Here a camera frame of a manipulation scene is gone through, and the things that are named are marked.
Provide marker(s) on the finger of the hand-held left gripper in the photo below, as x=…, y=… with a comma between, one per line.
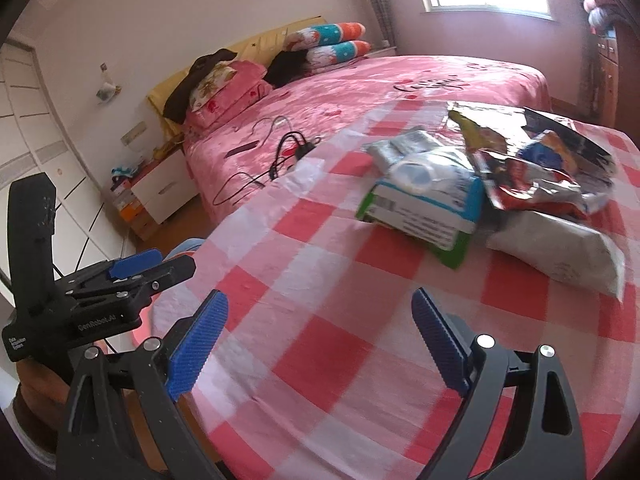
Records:
x=132, y=265
x=172, y=270

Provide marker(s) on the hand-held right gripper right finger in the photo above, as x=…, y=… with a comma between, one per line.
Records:
x=440, y=345

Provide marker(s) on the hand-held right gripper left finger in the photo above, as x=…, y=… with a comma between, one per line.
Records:
x=195, y=345

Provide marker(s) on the green white wipes packet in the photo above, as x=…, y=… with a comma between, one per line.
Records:
x=415, y=225

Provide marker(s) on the large white plastic bag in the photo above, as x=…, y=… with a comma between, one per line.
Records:
x=555, y=252

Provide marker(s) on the white blue plastic pack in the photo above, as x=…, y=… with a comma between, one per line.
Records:
x=430, y=172

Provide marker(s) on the red silver snack bag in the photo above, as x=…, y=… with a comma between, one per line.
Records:
x=530, y=185

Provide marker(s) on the silver grey packet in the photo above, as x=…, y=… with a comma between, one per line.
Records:
x=395, y=147

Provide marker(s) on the yellow green snack bag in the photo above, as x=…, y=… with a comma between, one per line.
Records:
x=480, y=127

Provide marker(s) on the orange blue snack bag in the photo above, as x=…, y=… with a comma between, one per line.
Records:
x=542, y=147

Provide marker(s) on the black foil bag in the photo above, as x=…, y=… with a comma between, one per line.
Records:
x=580, y=132

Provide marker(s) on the person's left forearm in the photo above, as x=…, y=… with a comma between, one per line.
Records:
x=32, y=430

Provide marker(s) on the person's left hand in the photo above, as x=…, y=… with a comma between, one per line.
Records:
x=42, y=375

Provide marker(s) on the orange cardboard boxes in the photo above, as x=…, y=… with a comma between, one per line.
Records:
x=137, y=215

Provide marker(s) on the white nightstand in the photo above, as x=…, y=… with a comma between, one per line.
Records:
x=162, y=187

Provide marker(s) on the colourful items on nightstand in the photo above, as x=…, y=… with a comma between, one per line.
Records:
x=125, y=172

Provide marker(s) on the black remote on bed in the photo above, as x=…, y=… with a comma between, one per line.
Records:
x=241, y=149

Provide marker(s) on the white wardrobe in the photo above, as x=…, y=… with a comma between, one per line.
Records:
x=45, y=125

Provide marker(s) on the yellow headboard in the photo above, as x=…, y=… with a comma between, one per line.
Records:
x=170, y=90

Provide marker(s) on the black power adapter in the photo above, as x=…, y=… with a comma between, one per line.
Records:
x=306, y=149

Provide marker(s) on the pink floral pillows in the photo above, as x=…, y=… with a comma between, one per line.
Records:
x=235, y=95

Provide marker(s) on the dark brown cloth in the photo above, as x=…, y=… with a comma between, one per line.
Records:
x=192, y=85

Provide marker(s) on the floral pillow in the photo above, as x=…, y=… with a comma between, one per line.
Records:
x=212, y=82

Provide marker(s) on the black cloth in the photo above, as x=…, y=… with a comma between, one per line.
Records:
x=285, y=67

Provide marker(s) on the bed with pink bedspread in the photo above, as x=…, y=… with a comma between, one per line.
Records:
x=360, y=90

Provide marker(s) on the colourful striped bolster pillow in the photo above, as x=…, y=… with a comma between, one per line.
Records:
x=337, y=52
x=330, y=33

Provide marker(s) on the wooden cabinet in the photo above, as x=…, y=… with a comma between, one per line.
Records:
x=605, y=75

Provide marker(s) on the grey curtain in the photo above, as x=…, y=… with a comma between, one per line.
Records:
x=375, y=0

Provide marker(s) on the folded blankets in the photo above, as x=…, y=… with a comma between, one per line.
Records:
x=600, y=7

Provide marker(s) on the wall socket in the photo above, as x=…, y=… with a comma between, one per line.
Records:
x=134, y=134

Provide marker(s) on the small wall hanging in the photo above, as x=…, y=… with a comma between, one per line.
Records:
x=106, y=87

